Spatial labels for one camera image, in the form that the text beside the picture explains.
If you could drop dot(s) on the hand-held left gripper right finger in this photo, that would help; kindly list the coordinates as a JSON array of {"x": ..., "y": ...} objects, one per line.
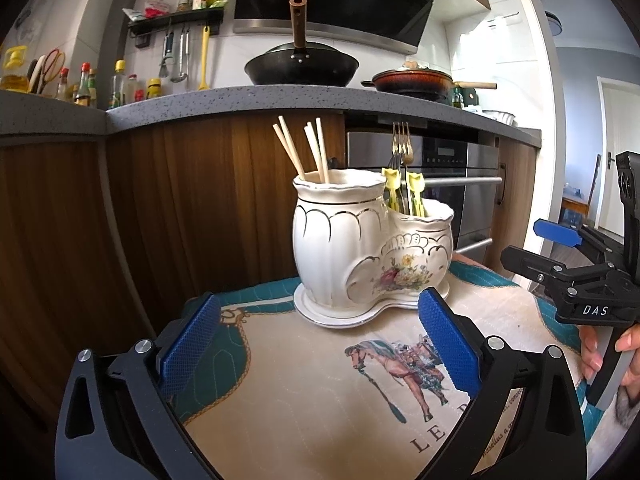
[{"x": 447, "y": 340}]

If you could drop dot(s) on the horse printed mat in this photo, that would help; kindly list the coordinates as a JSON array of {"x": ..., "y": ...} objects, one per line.
[{"x": 310, "y": 360}]

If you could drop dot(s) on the green oil bottle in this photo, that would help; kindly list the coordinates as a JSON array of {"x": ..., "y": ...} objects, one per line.
[{"x": 456, "y": 99}]

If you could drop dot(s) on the metal fork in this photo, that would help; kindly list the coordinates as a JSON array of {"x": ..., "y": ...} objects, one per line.
[
  {"x": 398, "y": 142},
  {"x": 406, "y": 142}
]

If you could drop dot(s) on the red frying pan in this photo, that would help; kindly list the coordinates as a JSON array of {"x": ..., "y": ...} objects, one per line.
[{"x": 410, "y": 81}]

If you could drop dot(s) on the row of sauce bottles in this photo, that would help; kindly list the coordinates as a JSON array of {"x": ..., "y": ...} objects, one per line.
[{"x": 120, "y": 87}]

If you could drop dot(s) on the grey speckled countertop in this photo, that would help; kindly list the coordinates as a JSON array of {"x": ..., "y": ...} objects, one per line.
[{"x": 225, "y": 102}]

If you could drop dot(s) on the hanging metal whisk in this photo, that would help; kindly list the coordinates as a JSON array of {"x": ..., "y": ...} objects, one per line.
[{"x": 166, "y": 57}]

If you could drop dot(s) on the yellow oil bottle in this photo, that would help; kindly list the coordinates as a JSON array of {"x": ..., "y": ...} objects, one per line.
[{"x": 12, "y": 67}]

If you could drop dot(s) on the person's right hand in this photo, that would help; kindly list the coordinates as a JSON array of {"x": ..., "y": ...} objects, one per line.
[{"x": 590, "y": 355}]

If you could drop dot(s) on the stainless built-in oven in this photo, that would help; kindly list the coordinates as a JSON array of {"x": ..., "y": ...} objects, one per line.
[{"x": 450, "y": 160}]

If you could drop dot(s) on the white door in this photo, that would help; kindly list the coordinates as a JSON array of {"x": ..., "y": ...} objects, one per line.
[{"x": 620, "y": 135}]

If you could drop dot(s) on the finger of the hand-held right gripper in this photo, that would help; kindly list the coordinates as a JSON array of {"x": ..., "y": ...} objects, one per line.
[
  {"x": 555, "y": 230},
  {"x": 530, "y": 262}
]

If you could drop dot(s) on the white ceramic utensil holder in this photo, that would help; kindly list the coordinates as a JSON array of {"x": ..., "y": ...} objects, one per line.
[{"x": 330, "y": 240}]

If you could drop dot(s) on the red packet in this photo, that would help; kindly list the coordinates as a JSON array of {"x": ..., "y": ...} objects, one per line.
[{"x": 157, "y": 10}]

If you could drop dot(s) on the black wall shelf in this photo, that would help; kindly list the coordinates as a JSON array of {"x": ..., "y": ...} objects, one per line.
[{"x": 175, "y": 17}]

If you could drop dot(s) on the white dish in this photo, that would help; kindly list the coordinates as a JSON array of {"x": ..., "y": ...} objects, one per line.
[{"x": 492, "y": 116}]

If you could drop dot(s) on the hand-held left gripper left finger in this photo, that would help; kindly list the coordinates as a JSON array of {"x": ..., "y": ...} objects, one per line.
[{"x": 192, "y": 340}]

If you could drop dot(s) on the hanging metal ladle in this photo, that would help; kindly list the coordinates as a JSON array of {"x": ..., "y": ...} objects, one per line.
[{"x": 181, "y": 60}]

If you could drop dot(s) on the yellow spatula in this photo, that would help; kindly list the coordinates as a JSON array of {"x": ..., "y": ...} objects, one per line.
[{"x": 204, "y": 60}]

